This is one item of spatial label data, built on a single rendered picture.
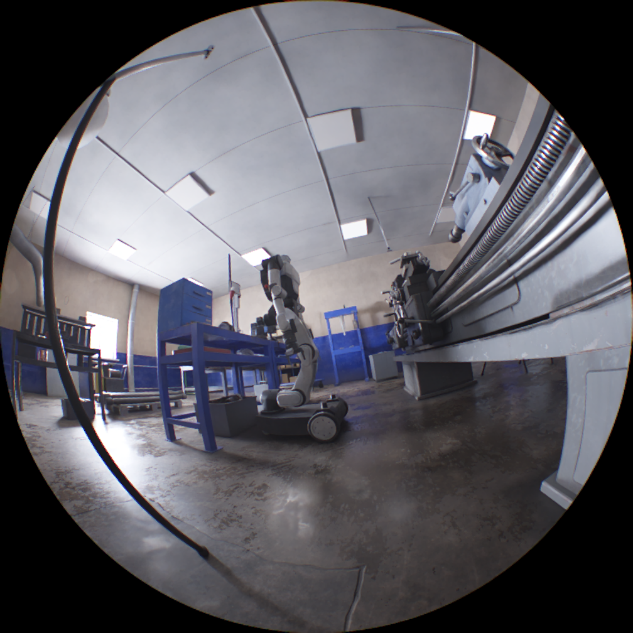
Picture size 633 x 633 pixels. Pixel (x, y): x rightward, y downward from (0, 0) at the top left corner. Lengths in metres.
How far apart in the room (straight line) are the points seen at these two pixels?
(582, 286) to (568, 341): 0.19
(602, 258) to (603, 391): 0.24
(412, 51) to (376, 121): 1.28
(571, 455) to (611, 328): 0.36
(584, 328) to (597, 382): 0.18
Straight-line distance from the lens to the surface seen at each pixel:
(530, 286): 0.67
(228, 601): 0.57
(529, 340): 0.46
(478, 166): 0.99
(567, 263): 0.58
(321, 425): 1.32
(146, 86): 3.30
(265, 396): 1.65
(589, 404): 0.56
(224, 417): 1.71
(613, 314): 0.35
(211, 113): 3.12
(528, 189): 0.52
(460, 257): 0.94
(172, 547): 0.73
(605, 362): 0.52
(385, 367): 4.09
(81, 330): 3.48
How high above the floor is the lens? 0.48
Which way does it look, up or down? 15 degrees up
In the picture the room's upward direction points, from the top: 9 degrees counter-clockwise
